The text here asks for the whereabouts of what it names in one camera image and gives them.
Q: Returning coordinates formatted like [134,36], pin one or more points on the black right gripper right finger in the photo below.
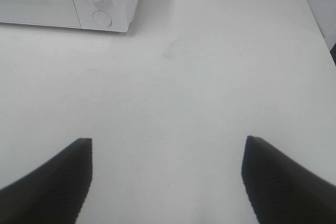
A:
[282,191]

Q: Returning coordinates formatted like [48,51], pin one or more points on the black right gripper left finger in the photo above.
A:
[54,192]

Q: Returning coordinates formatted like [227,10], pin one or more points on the round white door button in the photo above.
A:
[102,18]

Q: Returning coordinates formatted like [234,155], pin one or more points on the white microwave door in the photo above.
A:
[59,13]

